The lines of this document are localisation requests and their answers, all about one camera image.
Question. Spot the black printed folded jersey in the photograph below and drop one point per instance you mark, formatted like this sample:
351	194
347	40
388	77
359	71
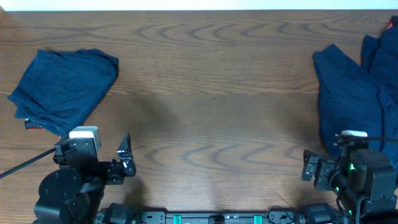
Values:
29	124

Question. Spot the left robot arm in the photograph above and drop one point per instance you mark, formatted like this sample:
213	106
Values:
72	194

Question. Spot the navy blue shorts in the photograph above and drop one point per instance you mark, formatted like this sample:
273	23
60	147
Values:
59	90

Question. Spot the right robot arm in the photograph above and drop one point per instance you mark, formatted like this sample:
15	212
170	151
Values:
364	183

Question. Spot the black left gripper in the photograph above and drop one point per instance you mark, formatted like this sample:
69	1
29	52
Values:
114	168

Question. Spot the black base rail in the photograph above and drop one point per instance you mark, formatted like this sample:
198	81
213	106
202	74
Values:
217	217

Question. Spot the navy blue clothes pile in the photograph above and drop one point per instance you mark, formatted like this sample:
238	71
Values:
360	97

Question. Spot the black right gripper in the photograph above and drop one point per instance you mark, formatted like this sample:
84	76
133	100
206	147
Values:
326	167

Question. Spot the red garment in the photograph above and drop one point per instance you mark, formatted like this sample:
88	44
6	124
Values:
390	26

